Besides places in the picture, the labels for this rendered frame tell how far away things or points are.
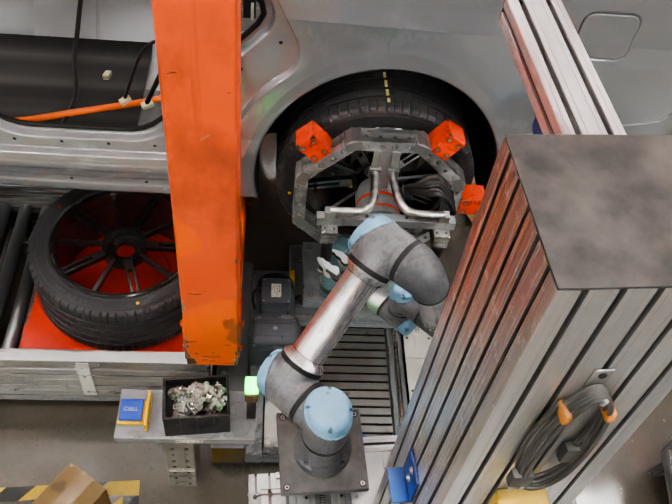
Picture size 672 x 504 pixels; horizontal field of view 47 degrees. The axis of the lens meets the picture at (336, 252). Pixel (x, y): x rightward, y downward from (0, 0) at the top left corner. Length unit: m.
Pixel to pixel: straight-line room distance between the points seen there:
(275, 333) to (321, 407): 0.90
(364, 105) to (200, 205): 0.70
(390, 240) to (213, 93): 0.52
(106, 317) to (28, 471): 0.65
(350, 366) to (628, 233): 2.20
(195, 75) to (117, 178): 1.06
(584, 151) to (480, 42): 1.25
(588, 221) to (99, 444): 2.33
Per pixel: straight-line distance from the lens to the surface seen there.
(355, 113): 2.36
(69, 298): 2.73
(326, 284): 2.65
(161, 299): 2.68
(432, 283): 1.80
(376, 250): 1.80
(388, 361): 3.11
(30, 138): 2.62
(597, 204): 0.98
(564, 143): 1.05
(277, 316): 2.76
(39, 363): 2.77
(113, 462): 2.97
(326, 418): 1.84
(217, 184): 1.84
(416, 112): 2.39
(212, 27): 1.56
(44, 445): 3.04
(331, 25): 2.18
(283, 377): 1.89
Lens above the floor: 2.68
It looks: 51 degrees down
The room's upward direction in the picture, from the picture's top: 9 degrees clockwise
